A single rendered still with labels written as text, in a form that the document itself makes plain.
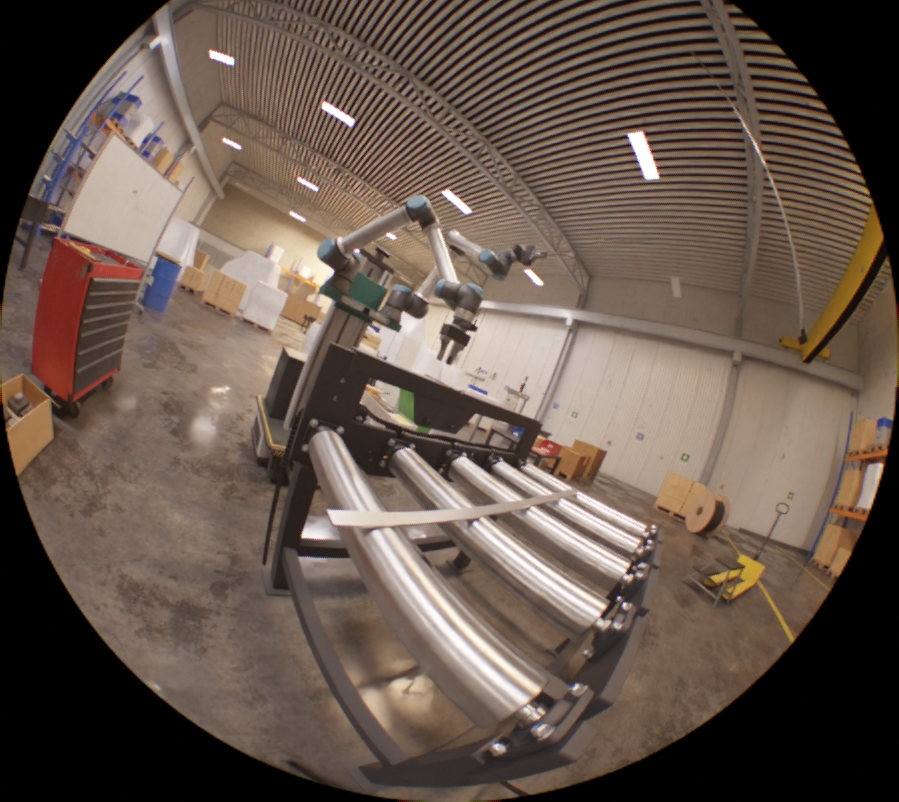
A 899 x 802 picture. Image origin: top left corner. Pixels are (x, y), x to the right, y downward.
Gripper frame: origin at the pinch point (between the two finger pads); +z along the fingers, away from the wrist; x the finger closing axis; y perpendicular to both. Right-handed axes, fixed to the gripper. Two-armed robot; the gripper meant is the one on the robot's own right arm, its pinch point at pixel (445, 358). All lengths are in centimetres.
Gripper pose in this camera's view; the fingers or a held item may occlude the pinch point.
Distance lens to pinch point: 113.2
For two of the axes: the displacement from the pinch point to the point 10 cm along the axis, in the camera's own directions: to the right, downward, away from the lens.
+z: -4.0, 9.1, -0.7
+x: -7.0, -3.6, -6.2
